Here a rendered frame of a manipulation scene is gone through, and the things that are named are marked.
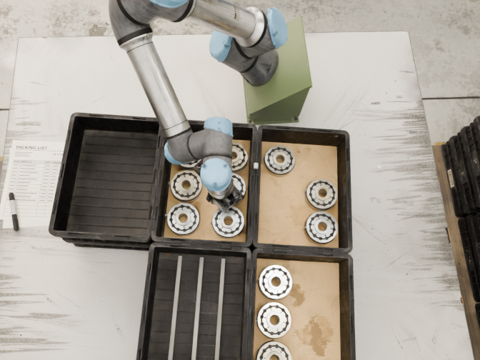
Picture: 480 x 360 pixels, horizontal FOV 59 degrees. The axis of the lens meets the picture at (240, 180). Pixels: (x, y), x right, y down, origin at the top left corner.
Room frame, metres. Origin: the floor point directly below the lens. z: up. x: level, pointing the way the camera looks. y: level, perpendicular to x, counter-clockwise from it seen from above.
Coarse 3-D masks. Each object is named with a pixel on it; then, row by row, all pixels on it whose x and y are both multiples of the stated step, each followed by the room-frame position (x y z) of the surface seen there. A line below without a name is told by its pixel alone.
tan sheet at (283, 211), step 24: (264, 144) 0.58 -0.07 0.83; (288, 144) 0.59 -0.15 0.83; (264, 168) 0.50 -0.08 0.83; (312, 168) 0.52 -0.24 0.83; (336, 168) 0.53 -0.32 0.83; (264, 192) 0.41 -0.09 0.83; (288, 192) 0.42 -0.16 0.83; (264, 216) 0.33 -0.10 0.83; (288, 216) 0.34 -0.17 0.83; (336, 216) 0.36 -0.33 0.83; (264, 240) 0.25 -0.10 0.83; (288, 240) 0.26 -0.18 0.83; (336, 240) 0.28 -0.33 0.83
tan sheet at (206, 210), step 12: (180, 168) 0.46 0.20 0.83; (204, 192) 0.38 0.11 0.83; (168, 204) 0.33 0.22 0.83; (192, 204) 0.34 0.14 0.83; (204, 204) 0.34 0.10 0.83; (240, 204) 0.36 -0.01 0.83; (204, 216) 0.30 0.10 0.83; (168, 228) 0.25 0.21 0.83; (204, 228) 0.27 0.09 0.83; (216, 240) 0.23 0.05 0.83; (228, 240) 0.24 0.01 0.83; (240, 240) 0.24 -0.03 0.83
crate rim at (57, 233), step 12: (72, 120) 0.53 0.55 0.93; (132, 120) 0.56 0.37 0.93; (144, 120) 0.57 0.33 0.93; (156, 120) 0.57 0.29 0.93; (72, 132) 0.50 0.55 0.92; (156, 156) 0.45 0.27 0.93; (60, 168) 0.37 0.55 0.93; (156, 168) 0.41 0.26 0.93; (60, 180) 0.33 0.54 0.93; (156, 180) 0.37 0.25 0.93; (60, 192) 0.30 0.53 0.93; (120, 240) 0.18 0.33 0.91; (132, 240) 0.18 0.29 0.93; (144, 240) 0.19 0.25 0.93
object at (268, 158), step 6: (270, 150) 0.55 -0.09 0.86; (276, 150) 0.55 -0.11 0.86; (282, 150) 0.55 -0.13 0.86; (288, 150) 0.56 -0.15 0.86; (270, 156) 0.53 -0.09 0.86; (288, 156) 0.53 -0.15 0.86; (294, 156) 0.54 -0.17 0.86; (270, 162) 0.51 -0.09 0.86; (288, 162) 0.52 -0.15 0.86; (294, 162) 0.52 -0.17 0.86; (270, 168) 0.49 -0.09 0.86; (276, 168) 0.49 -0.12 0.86; (282, 168) 0.49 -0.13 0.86; (288, 168) 0.50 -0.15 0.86
